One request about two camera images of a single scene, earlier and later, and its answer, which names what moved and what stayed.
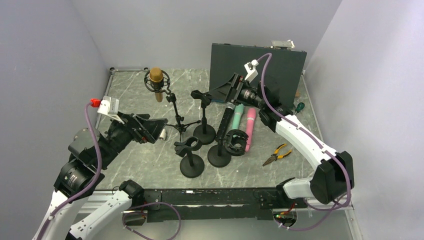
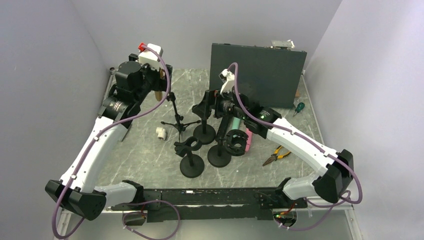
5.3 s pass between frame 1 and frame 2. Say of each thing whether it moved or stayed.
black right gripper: moved
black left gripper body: moved
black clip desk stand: stayed
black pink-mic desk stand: moved
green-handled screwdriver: stayed
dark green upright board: stayed
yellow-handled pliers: stayed
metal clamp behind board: stayed
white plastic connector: stayed
